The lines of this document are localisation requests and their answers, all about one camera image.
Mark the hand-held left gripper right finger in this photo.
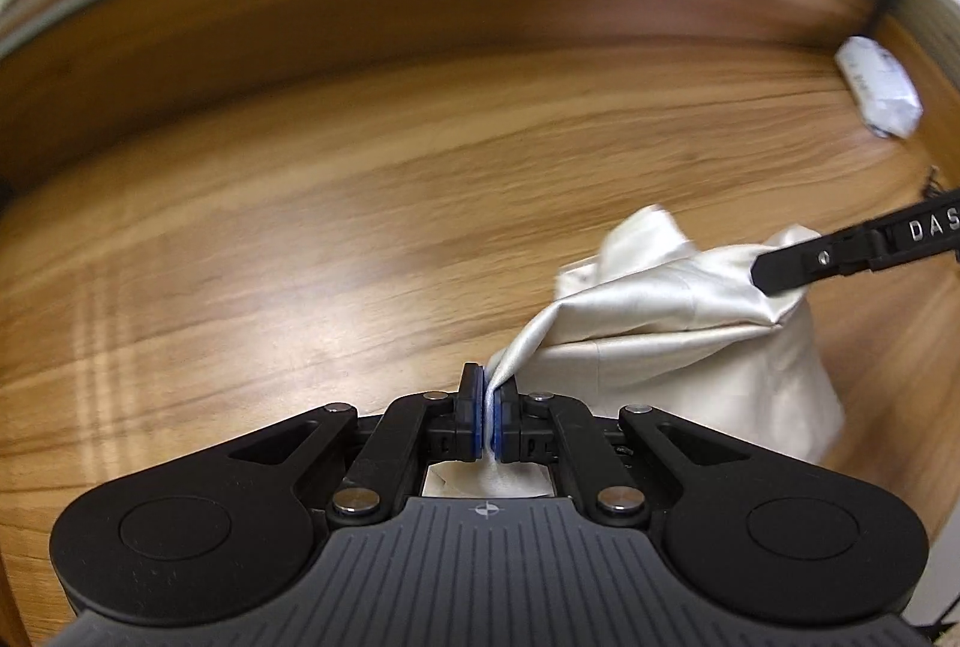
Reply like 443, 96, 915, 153
490, 376, 745, 528

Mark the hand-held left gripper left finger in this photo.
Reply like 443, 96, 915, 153
227, 363, 486, 529

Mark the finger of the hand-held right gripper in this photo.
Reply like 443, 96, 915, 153
749, 222, 884, 296

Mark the white satin shirt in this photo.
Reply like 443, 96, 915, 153
422, 204, 848, 498

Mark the white plastic packet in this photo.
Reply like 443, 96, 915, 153
834, 35, 924, 139

